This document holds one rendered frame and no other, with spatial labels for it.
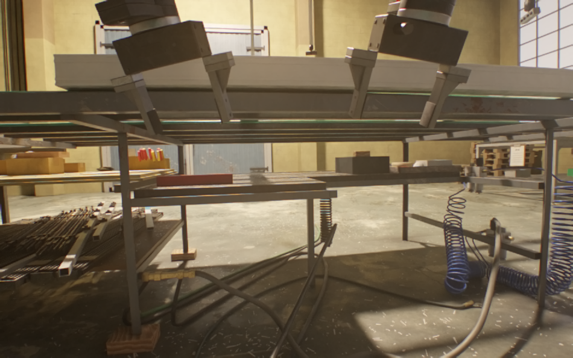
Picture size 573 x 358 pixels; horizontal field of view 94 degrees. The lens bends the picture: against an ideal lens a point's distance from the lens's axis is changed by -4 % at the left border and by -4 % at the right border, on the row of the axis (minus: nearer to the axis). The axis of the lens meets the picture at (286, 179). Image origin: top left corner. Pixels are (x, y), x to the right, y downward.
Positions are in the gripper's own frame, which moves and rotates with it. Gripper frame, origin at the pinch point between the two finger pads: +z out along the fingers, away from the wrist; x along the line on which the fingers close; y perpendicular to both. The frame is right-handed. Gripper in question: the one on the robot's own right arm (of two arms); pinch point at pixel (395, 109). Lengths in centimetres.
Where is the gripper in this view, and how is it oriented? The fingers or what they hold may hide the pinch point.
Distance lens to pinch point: 51.3
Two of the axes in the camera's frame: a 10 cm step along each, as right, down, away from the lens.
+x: 9.8, 0.8, 1.6
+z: -1.4, 8.8, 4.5
